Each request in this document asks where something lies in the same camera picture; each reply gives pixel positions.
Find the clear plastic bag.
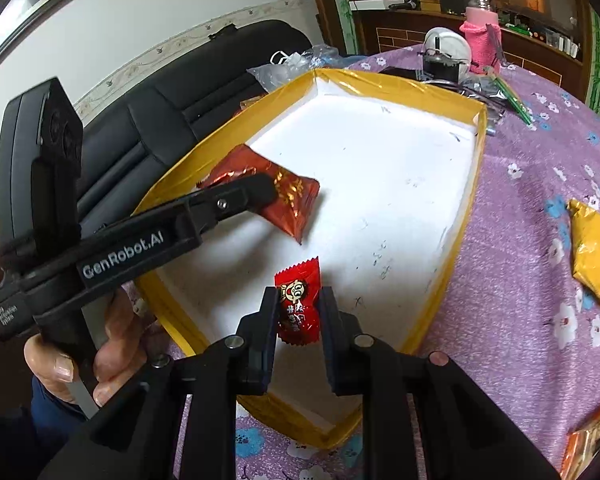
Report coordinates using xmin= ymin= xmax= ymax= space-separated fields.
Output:
xmin=247 ymin=45 xmax=341 ymax=96

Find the yellow snack packet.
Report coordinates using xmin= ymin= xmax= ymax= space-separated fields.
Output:
xmin=566 ymin=199 xmax=600 ymax=308

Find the wooden glass cabinet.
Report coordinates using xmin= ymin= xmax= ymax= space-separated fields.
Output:
xmin=305 ymin=0 xmax=600 ymax=116

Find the dark blue clothing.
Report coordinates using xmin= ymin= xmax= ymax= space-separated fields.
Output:
xmin=30 ymin=375 xmax=88 ymax=461

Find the yellow cardboard box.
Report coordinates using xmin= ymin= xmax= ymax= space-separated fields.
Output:
xmin=130 ymin=67 xmax=488 ymax=451

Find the black leather sofa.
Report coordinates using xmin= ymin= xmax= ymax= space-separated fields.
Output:
xmin=72 ymin=20 xmax=313 ymax=233

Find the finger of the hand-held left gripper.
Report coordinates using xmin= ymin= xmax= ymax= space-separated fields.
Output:
xmin=130 ymin=172 xmax=281 ymax=248

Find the pink sleeved bottle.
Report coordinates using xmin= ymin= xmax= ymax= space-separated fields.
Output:
xmin=459 ymin=0 xmax=503 ymax=76

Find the person's left hand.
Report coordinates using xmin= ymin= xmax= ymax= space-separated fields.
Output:
xmin=24 ymin=290 xmax=149 ymax=407

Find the dark red foil snack packet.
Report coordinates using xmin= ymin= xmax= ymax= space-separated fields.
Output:
xmin=196 ymin=144 xmax=321 ymax=246

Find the purple floral tablecloth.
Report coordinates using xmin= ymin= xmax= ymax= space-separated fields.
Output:
xmin=122 ymin=45 xmax=600 ymax=480

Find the small red cartoon candy packet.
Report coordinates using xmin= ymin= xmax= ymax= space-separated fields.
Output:
xmin=274 ymin=256 xmax=323 ymax=347

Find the orange beige snack packet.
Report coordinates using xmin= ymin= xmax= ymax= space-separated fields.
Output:
xmin=560 ymin=402 xmax=600 ymax=480

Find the white round container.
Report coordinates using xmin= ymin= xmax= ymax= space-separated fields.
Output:
xmin=422 ymin=27 xmax=473 ymax=73

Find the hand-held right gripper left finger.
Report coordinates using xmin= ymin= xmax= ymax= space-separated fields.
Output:
xmin=37 ymin=285 xmax=281 ymax=480

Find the black flat device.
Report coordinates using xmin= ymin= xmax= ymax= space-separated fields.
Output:
xmin=380 ymin=65 xmax=423 ymax=81

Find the green label cracker packet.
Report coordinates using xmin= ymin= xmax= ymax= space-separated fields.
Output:
xmin=490 ymin=72 xmax=536 ymax=126

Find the black box device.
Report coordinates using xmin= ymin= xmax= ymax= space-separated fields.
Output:
xmin=422 ymin=55 xmax=468 ymax=86

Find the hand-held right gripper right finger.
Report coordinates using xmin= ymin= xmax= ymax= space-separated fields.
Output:
xmin=317 ymin=285 xmax=563 ymax=480

